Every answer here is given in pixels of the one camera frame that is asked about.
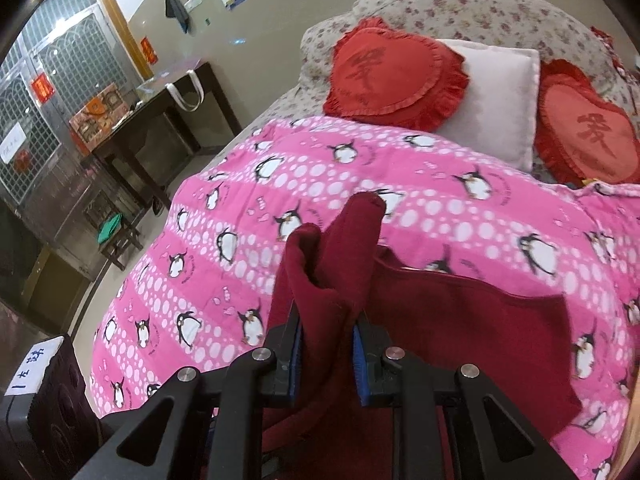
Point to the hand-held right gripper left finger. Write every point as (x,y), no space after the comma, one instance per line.
(296,360)

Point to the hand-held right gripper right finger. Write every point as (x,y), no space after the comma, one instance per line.
(359,370)

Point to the dark red garment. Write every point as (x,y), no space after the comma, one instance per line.
(450,320)

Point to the dark wooden stool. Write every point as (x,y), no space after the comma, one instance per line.
(122,250)

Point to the green cloth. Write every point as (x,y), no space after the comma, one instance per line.
(110,227)

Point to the pink penguin print blanket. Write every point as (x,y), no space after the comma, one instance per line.
(350,160)

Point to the white paper note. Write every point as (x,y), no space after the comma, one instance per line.
(12,142)

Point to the dark wooden table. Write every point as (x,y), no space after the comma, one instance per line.
(145,125)

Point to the printed cardboard box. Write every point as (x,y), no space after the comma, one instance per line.
(97,115)

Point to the red heart pillow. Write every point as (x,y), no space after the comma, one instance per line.
(590,125)
(390,75)

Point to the pale pink pillow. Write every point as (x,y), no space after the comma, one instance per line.
(495,95)

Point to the red paper square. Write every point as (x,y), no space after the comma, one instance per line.
(148,50)
(42,87)

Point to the metal lattice gate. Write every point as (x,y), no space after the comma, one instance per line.
(65,60)

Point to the floral upholstered headboard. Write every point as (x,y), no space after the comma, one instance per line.
(450,10)

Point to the dark hanging cloth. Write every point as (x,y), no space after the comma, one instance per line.
(176,7)

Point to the red tassel ornament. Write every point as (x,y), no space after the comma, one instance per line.
(607,42)

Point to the white wall switch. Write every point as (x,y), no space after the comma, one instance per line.
(192,1)

